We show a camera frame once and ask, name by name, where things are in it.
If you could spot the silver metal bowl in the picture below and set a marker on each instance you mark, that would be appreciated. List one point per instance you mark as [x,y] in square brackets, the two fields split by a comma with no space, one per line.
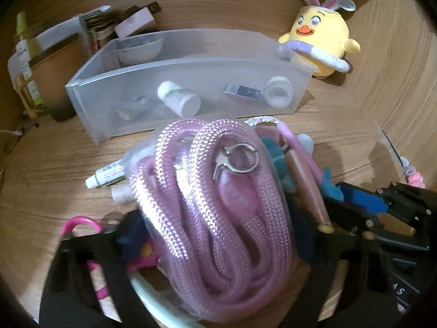
[138,48]

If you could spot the small scissors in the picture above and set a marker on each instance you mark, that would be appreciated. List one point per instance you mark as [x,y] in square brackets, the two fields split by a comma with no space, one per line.
[392,147]

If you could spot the pink white box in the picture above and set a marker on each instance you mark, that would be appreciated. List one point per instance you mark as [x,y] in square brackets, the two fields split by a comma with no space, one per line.
[135,21]

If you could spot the green cap lotion bottle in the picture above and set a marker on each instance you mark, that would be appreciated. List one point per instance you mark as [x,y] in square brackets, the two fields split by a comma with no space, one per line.
[21,46]

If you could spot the yellow chick plush toy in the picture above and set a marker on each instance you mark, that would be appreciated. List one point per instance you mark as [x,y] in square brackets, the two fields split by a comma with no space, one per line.
[322,34]

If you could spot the teal felt piece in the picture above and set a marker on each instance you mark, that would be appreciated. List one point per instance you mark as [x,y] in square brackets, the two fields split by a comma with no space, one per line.
[278,159]

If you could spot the translucent plastic storage bin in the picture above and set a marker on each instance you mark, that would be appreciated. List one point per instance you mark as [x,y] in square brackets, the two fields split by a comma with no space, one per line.
[191,75]

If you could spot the pink lip gloss tube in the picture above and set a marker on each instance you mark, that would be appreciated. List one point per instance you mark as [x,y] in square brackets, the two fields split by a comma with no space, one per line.
[309,191]

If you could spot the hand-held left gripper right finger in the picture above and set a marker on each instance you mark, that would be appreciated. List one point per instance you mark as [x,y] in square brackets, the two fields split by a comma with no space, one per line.
[358,266]

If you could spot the small white cylinder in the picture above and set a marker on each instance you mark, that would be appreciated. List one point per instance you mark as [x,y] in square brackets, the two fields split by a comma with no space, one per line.
[121,194]

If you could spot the pink pen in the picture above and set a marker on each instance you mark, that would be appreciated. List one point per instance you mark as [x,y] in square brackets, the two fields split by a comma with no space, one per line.
[300,147]

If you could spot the small silver metal case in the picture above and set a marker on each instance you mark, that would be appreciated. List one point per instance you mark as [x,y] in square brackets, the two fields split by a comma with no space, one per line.
[243,92]

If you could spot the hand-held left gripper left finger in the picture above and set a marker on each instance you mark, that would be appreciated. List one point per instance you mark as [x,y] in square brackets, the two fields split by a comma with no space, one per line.
[78,263]

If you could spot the white tape roll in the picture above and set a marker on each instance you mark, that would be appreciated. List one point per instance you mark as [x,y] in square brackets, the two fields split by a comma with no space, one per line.
[278,91]

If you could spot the pink white braided headband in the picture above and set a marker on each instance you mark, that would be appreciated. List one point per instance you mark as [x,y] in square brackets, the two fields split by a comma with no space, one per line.
[263,121]

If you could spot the white green print tube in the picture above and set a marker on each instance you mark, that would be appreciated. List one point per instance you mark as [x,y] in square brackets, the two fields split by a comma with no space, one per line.
[104,176]

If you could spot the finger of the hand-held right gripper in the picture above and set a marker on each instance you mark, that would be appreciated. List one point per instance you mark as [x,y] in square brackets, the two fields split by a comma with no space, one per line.
[355,223]
[367,197]

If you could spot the white plastic bottle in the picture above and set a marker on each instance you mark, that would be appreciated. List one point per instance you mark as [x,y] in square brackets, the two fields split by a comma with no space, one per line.
[179,99]

